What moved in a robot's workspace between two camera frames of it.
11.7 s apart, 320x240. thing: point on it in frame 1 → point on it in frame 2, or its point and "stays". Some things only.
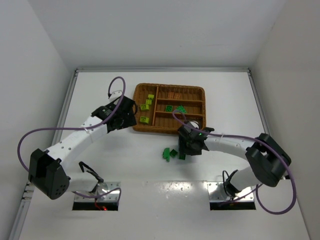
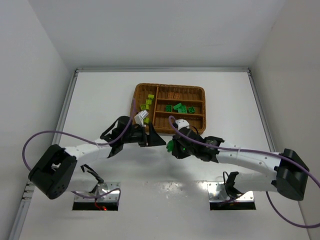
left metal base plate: (101, 188) stays
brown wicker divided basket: (156, 102) stays
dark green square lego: (169, 108) stays
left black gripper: (127, 110) → (145, 137)
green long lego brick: (181, 109) stays
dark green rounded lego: (166, 154) → (170, 146)
